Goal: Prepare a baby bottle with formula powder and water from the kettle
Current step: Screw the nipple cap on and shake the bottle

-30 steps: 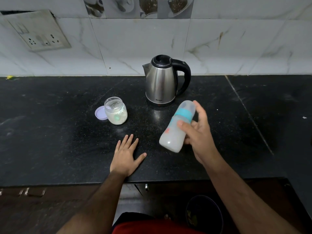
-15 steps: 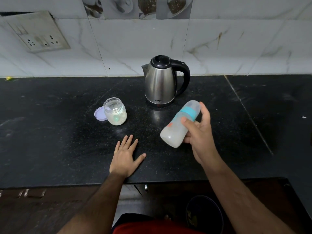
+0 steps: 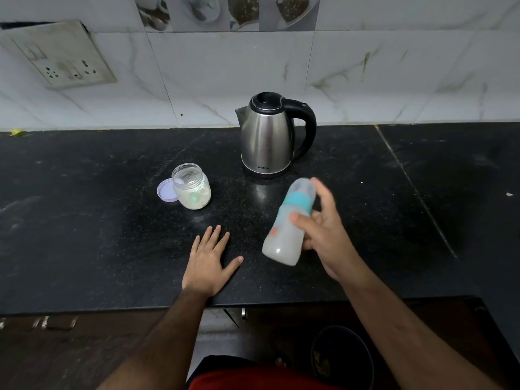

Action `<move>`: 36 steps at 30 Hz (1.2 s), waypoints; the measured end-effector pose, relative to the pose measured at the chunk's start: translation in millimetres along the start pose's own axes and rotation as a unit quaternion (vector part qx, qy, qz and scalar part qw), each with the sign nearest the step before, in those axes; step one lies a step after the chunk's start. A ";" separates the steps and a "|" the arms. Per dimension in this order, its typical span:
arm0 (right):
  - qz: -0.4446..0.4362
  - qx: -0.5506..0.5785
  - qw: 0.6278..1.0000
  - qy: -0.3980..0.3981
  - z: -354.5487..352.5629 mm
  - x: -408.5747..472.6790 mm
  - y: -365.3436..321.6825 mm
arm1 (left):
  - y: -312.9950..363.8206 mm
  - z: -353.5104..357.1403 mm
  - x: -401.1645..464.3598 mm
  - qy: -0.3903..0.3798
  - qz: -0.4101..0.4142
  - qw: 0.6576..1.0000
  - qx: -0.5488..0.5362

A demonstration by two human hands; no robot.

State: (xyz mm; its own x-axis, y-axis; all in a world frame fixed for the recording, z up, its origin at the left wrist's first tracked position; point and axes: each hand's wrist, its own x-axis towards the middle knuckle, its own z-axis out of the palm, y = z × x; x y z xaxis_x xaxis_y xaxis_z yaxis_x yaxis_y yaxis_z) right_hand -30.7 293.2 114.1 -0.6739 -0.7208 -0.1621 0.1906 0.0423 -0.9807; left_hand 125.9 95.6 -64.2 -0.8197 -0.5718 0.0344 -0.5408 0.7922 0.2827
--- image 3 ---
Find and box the clear baby bottle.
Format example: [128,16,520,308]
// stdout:
[262,200,314,267]

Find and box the person's left hand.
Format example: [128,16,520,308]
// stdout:
[181,225,244,298]

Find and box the blue nipple ring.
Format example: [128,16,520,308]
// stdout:
[281,190,316,215]

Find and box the stainless steel electric kettle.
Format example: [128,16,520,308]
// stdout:
[235,91,317,178]

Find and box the dark round floor bin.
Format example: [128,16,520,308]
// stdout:
[310,325,375,390]

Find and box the person's right hand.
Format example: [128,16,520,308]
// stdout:
[289,177,368,284]

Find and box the white wall socket plate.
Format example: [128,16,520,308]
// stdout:
[0,19,118,90]

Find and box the clear jar of white powder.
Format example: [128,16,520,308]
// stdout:
[171,162,212,211]

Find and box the metal cabinet handle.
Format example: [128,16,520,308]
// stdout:
[0,315,79,332]

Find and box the clear bottle cap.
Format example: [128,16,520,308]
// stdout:
[292,177,317,198]

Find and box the person's red shirt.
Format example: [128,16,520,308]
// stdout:
[187,365,347,390]

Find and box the person's right forearm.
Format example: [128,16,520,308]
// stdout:
[342,265,504,390]

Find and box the person's left forearm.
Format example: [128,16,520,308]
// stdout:
[95,287,211,390]

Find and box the coffee print decorative tile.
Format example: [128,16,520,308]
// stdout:
[133,0,322,33]

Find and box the lavender jar lid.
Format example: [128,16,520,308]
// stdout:
[157,178,179,204]

